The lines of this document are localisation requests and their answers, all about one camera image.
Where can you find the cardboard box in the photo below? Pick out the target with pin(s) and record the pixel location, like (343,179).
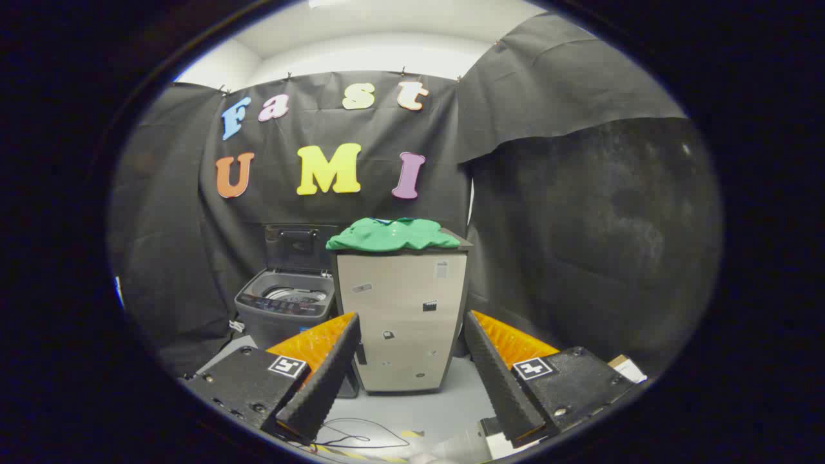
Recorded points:
(628,368)

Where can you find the silver cabinet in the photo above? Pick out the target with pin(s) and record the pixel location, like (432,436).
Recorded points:
(406,322)

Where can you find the black backdrop cloth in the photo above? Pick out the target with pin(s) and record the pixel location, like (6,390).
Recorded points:
(580,225)

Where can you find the dark washing machine lid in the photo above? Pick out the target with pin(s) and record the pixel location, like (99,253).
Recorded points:
(300,248)

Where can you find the green shirt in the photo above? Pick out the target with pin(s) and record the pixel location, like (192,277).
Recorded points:
(387,235)

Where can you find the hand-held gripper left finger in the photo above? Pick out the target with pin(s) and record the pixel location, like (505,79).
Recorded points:
(322,380)

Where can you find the grey washing machine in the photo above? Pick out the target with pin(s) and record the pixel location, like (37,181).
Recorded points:
(283,325)

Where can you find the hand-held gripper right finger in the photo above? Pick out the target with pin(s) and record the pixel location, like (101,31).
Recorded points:
(499,380)

